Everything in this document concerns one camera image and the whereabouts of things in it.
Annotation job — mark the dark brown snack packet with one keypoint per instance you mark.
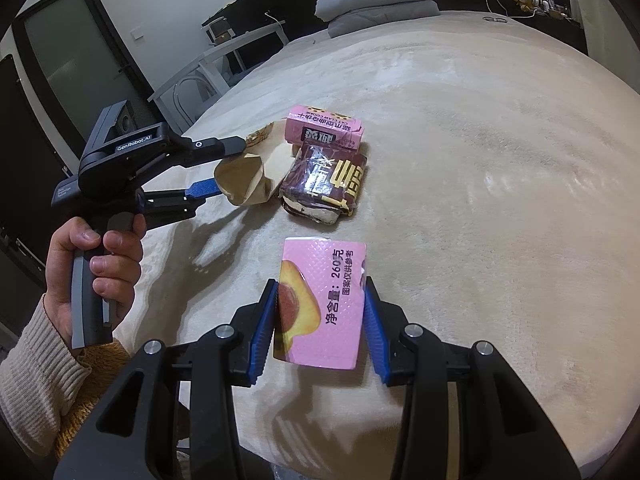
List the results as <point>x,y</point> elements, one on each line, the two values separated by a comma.
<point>325,180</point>

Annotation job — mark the pink carton with peach picture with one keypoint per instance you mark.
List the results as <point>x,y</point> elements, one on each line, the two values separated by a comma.
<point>325,310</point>

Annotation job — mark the eyeglasses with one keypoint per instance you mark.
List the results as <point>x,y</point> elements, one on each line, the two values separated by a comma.
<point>494,19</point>

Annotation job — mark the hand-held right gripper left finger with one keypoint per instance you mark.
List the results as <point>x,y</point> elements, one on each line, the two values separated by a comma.
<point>265,330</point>

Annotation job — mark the pink cookie box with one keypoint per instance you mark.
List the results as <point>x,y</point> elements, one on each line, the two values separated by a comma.
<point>322,127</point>

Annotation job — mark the small white rack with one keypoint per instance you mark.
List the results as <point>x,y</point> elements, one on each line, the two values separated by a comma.
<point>219,30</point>

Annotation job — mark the beige plush blanket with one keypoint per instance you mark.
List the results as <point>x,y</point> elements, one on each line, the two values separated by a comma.
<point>500,210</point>

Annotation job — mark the group of small bottles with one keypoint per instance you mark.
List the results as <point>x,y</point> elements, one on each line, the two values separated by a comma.
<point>552,6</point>

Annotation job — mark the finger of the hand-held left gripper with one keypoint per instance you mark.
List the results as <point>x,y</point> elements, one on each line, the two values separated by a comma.
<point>202,189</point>
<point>200,146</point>

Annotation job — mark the frosted glass door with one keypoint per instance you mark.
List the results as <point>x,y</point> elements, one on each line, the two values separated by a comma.
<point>75,50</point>

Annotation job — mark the cream curtain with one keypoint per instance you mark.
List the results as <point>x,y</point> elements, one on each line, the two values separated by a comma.
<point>600,10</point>

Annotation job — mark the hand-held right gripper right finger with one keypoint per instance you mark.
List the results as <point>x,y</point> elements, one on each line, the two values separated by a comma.
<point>375,335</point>

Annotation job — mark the brown paper bag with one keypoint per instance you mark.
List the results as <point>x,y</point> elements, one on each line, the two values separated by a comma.
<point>245,180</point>

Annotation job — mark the brown fuzzy garment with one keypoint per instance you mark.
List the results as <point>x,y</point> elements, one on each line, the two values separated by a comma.
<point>95,375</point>

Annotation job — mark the metal frame chair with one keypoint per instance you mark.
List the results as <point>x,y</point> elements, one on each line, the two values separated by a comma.
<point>187,95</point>

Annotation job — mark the person's left hand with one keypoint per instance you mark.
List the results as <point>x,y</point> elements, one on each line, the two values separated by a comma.
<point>62,250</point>

